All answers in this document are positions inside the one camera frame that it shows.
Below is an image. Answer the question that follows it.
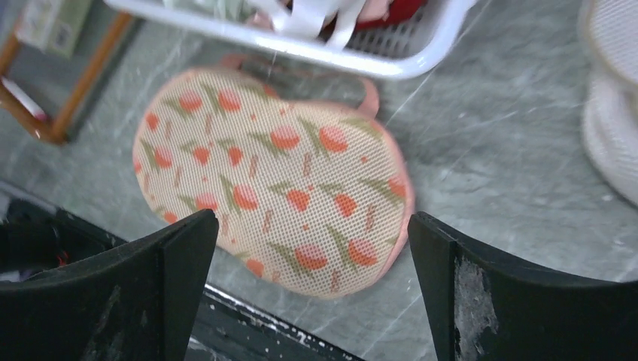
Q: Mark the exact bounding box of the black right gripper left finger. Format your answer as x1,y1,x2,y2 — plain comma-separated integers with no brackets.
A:
1,210,218,360

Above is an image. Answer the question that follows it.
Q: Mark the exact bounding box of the red lace bra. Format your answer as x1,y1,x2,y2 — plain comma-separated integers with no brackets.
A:
355,0,427,31

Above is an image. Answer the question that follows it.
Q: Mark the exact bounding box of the light green garment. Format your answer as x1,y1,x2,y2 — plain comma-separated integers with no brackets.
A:
162,0,256,22

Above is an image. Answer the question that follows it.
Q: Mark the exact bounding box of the white green small box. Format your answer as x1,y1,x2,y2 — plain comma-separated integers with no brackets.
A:
15,0,93,58

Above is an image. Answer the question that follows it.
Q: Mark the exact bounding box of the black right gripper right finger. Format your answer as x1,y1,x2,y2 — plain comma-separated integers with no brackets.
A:
408,212,637,360

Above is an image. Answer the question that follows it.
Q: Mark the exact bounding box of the white plastic laundry basket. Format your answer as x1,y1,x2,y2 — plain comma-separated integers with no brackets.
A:
106,1,475,80

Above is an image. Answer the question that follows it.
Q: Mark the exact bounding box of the floral peach mesh laundry bag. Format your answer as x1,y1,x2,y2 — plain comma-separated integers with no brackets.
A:
132,55,415,299

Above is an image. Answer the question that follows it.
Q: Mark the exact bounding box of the wooden tiered shelf rack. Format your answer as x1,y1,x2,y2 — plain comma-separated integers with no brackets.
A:
1,6,136,145

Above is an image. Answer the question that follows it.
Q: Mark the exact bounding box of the white cream bra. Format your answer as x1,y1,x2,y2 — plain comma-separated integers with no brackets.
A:
249,0,365,50

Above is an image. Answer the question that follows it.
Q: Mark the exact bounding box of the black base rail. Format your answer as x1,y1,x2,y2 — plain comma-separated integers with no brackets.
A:
1,197,354,360

